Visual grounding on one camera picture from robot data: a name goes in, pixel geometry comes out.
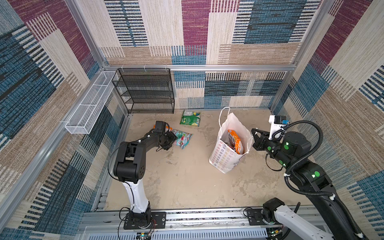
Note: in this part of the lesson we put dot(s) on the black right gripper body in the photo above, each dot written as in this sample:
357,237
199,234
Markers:
265,144

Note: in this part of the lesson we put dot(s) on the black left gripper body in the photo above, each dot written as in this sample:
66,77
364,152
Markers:
168,139

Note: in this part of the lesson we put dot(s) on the teal candy bag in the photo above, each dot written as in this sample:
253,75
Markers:
183,138

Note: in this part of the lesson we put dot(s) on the white paper bag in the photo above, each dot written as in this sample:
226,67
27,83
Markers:
223,157

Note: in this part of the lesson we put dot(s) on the small green snack bag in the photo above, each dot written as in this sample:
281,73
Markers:
190,118

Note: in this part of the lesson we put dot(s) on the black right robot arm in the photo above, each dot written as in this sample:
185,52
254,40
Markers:
292,150

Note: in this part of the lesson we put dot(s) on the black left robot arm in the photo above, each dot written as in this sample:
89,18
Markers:
129,169

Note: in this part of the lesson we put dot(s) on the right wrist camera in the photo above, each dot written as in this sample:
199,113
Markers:
277,122

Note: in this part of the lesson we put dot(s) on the black wire shelf rack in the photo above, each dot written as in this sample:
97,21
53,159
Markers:
145,91

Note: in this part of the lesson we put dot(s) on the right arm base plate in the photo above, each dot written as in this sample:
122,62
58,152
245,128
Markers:
256,218

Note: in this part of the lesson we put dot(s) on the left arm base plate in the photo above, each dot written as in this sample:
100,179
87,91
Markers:
135,221

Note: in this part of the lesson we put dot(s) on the white wire mesh basket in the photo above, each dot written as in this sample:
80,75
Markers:
88,111

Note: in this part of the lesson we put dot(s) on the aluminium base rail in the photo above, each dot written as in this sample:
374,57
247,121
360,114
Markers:
206,224

